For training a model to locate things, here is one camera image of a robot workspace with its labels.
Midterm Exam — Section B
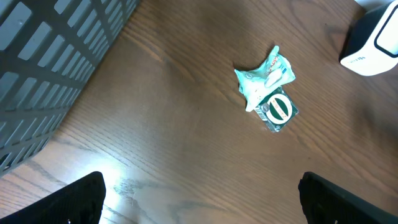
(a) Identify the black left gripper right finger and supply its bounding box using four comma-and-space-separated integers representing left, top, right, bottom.
298, 172, 397, 224

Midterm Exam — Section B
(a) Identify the grey plastic mesh basket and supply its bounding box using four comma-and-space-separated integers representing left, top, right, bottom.
1, 0, 139, 174

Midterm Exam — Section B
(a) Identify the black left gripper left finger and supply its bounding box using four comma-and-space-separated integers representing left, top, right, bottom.
1, 171, 106, 224

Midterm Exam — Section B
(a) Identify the teal snack packet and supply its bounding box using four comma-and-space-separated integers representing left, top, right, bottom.
234, 45, 295, 112

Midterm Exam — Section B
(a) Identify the white barcode scanner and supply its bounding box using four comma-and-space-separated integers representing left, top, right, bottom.
340, 1, 397, 77

